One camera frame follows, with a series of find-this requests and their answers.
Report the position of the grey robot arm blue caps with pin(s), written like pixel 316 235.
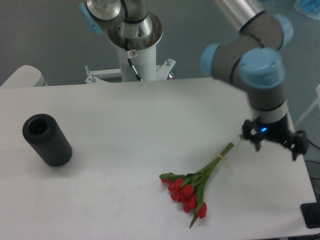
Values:
pixel 251 63

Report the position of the black device at table corner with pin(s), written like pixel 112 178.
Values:
pixel 311 214

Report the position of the black ribbed cylindrical vase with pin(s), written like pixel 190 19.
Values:
pixel 45 136

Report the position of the white rounded object behind table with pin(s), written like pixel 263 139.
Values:
pixel 25 76

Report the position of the blue plastic bag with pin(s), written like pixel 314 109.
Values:
pixel 309 8

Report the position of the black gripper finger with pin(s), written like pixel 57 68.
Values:
pixel 297 143
pixel 251 130

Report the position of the white frame at right edge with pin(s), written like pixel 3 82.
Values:
pixel 315 103

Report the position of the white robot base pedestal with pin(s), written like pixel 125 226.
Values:
pixel 136 46

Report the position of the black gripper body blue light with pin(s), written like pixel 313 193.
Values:
pixel 277 131

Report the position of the red tulip bouquet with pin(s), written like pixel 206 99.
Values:
pixel 189 189

